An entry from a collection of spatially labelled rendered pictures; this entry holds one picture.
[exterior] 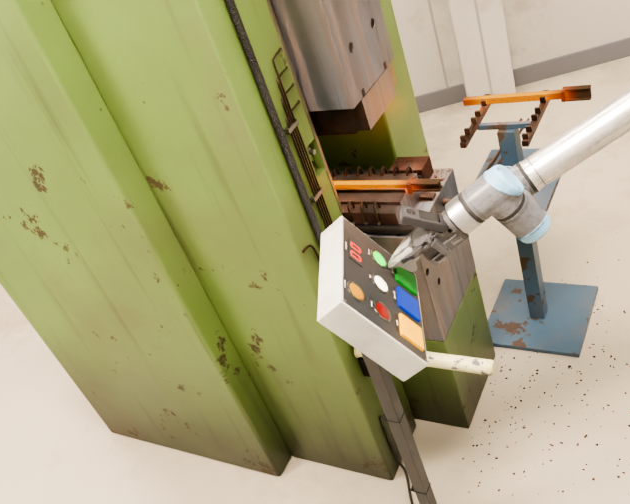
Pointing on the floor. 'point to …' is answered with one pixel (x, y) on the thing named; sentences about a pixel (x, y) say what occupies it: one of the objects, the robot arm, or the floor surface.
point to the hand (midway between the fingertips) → (390, 262)
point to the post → (400, 430)
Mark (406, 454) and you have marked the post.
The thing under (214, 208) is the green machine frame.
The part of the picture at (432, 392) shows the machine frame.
